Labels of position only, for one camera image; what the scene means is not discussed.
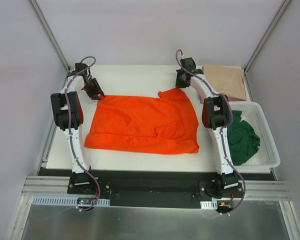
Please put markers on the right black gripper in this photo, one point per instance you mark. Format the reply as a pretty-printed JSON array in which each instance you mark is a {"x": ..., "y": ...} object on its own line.
[{"x": 181, "y": 81}]

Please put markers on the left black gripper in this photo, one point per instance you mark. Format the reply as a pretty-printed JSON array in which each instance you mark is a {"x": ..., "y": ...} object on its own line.
[{"x": 92, "y": 88}]

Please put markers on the orange t shirt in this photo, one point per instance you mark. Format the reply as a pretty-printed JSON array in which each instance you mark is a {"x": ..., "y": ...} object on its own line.
[{"x": 166, "y": 124}]

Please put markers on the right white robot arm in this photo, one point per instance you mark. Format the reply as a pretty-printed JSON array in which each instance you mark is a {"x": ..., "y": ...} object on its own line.
[{"x": 216, "y": 116}]

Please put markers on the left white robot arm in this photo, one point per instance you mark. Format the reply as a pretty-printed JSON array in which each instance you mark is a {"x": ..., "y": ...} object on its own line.
[{"x": 69, "y": 117}]

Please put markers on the folded beige t shirt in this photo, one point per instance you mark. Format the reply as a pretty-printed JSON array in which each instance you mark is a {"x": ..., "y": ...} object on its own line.
[{"x": 226, "y": 80}]

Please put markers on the folded pink t shirt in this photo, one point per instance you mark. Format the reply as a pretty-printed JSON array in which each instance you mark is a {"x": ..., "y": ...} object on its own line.
[{"x": 233, "y": 99}]

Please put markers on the green t shirt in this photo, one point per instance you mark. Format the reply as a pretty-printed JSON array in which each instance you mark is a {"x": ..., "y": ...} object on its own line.
[{"x": 243, "y": 142}]

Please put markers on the white plastic basket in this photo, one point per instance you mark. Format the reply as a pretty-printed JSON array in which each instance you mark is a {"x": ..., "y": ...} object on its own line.
[{"x": 267, "y": 155}]

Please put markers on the left aluminium post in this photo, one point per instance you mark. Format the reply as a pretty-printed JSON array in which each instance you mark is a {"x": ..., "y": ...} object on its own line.
[{"x": 49, "y": 33}]

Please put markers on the aluminium post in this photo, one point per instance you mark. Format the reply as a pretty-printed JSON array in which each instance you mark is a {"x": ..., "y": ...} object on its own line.
[
  {"x": 49, "y": 33},
  {"x": 268, "y": 32}
]

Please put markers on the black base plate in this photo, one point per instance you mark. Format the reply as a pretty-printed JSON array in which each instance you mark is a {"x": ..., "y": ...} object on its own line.
[{"x": 153, "y": 189}]

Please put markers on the left white cable duct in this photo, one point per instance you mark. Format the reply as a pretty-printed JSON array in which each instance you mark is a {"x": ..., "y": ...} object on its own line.
[{"x": 69, "y": 201}]

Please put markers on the white cable duct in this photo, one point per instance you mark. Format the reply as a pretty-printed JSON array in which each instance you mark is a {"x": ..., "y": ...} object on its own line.
[
  {"x": 69, "y": 201},
  {"x": 215, "y": 204}
]

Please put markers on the right aluminium post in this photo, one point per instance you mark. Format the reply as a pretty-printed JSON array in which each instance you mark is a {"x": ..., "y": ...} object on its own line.
[{"x": 268, "y": 32}]

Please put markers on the right white cable duct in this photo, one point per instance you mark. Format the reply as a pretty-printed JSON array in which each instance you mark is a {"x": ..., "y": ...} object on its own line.
[{"x": 215, "y": 204}]

